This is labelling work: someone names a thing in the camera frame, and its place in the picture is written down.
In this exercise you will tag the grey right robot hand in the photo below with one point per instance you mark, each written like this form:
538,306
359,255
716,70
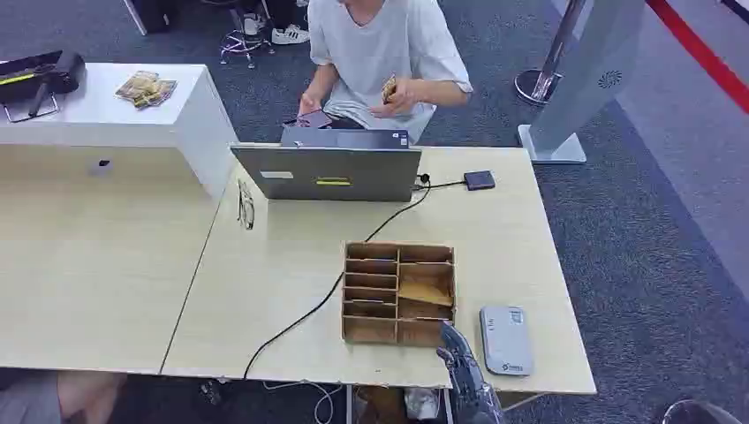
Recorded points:
468,380

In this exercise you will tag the clear plastic bag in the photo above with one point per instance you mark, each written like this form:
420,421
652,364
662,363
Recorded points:
421,404

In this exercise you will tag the flat grey device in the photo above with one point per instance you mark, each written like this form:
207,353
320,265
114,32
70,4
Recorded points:
506,340

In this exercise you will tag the cardboard box under table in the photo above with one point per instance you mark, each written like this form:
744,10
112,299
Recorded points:
380,405

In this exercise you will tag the wooden card box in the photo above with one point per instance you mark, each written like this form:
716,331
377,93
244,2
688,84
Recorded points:
370,330

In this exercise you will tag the small dark hub box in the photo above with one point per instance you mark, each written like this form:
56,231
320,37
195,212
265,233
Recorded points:
480,180

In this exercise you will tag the round dark stool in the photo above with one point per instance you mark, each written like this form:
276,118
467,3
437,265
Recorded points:
699,414

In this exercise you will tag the grey laptop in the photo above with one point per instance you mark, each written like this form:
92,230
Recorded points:
339,172

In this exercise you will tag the eyeglasses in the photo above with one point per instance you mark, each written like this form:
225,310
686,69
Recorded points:
246,205

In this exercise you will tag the grey kiosk stand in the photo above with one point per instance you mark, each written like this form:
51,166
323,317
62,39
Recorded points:
585,76

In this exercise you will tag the person across the desk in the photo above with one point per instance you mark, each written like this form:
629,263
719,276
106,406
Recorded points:
374,41

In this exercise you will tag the white cabinet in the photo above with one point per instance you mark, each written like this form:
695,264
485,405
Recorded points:
193,117

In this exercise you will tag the white sneaker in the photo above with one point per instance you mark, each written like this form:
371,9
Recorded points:
291,35
253,24

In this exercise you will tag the chrome chair base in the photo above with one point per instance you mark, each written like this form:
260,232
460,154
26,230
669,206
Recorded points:
246,45

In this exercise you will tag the person seated beside table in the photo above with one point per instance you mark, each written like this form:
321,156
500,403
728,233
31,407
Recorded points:
58,398

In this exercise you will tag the small grey mouse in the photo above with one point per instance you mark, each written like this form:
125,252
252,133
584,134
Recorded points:
100,167

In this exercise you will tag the pile of packaged cards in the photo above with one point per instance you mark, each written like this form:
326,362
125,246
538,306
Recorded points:
146,89

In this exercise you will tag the black cabinet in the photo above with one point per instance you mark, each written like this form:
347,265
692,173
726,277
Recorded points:
152,14

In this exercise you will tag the black device with yellow stripe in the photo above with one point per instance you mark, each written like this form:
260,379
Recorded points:
41,76

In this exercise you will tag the chrome stanchion post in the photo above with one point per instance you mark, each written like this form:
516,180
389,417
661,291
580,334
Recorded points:
547,70

